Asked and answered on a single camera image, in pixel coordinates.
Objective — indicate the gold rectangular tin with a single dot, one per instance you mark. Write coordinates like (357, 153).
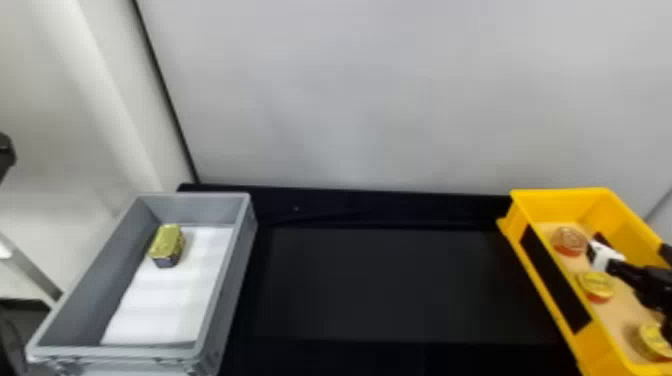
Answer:
(166, 244)

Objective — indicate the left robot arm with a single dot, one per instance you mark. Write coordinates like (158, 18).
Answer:
(5, 155)

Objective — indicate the white foam pad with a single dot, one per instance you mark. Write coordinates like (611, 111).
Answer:
(168, 302)

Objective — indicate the yellow box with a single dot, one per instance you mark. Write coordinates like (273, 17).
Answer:
(546, 207)

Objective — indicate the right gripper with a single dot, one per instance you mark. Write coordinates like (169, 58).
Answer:
(651, 288)

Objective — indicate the grey crate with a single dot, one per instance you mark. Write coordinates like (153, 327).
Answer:
(89, 286)

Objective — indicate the yellow can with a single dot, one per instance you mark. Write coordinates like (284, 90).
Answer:
(653, 341)
(596, 285)
(568, 241)

